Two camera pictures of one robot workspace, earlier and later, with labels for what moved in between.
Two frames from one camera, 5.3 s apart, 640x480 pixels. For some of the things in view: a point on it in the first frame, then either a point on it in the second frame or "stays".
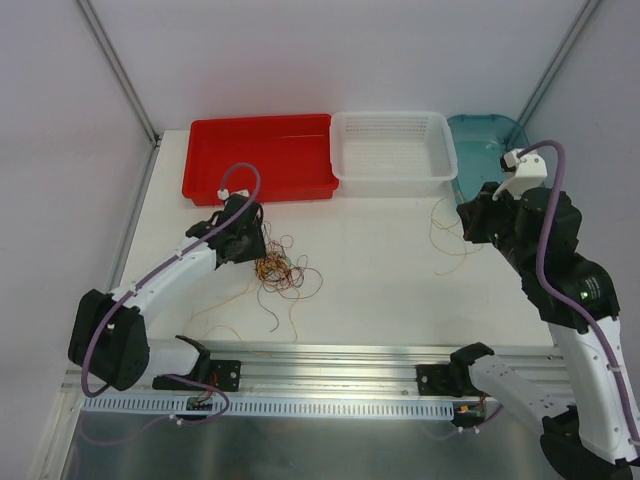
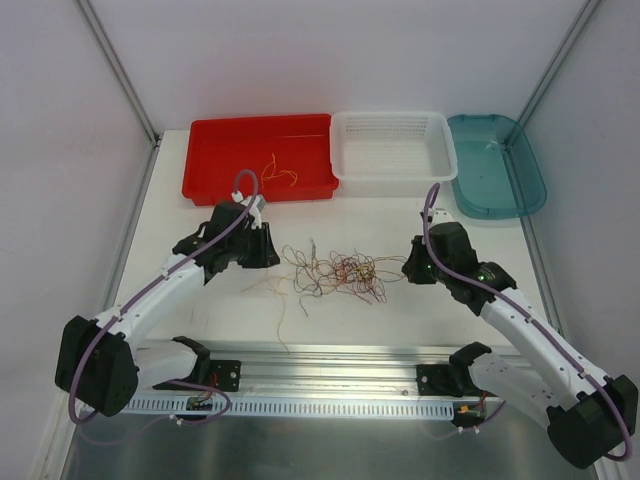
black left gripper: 248,245 stays
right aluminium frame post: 556,60 stays
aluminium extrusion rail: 275,370 stays
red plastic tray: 292,153 stays
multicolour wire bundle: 280,270 -> 357,273
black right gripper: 476,220 -> 420,262
